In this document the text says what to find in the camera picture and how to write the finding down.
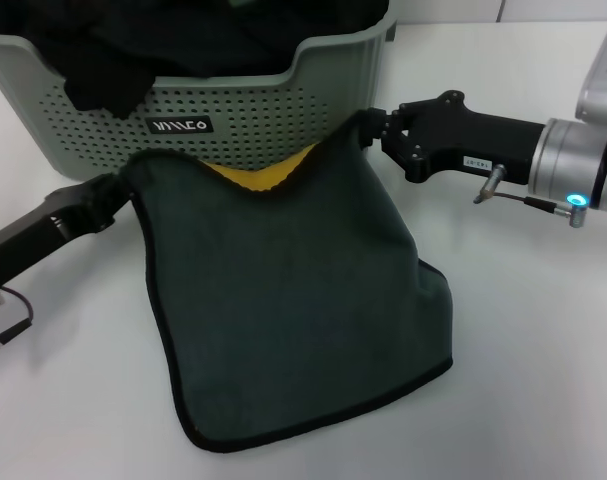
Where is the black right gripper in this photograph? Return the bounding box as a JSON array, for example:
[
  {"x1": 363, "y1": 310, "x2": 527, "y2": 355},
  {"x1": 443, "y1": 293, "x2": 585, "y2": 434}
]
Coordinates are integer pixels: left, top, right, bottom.
[{"x1": 358, "y1": 89, "x2": 548, "y2": 185}]

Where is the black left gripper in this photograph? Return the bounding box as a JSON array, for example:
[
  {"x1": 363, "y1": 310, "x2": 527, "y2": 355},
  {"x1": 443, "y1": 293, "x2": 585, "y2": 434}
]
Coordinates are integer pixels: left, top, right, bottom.
[{"x1": 0, "y1": 172, "x2": 135, "y2": 289}]

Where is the green yellow towel black trim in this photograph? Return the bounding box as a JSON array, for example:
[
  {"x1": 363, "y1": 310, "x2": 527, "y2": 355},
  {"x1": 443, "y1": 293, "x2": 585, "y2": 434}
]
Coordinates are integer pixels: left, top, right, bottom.
[{"x1": 116, "y1": 112, "x2": 456, "y2": 441}]

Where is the grey-green perforated storage box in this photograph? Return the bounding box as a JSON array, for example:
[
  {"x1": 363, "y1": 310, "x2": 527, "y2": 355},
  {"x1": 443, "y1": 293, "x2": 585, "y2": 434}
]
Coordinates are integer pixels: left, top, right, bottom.
[{"x1": 0, "y1": 0, "x2": 400, "y2": 182}]

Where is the black cloth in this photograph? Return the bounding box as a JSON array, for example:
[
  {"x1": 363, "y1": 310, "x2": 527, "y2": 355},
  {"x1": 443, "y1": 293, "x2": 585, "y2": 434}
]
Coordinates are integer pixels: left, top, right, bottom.
[{"x1": 0, "y1": 0, "x2": 390, "y2": 120}]

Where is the right gripper cable with connectors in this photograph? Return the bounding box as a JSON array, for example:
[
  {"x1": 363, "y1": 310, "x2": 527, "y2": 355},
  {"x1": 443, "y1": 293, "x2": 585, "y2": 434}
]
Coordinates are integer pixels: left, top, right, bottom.
[{"x1": 472, "y1": 163, "x2": 592, "y2": 229}]

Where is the gripper cable with connectors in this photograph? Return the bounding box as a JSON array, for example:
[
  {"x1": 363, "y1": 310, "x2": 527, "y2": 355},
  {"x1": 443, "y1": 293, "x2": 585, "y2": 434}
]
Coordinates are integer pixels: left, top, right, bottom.
[
  {"x1": 0, "y1": 285, "x2": 34, "y2": 368},
  {"x1": 472, "y1": 163, "x2": 592, "y2": 229}
]

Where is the left gripper cable with connectors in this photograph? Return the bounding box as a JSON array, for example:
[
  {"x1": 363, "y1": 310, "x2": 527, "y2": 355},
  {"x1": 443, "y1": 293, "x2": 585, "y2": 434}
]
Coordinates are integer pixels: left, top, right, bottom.
[{"x1": 0, "y1": 285, "x2": 34, "y2": 368}]

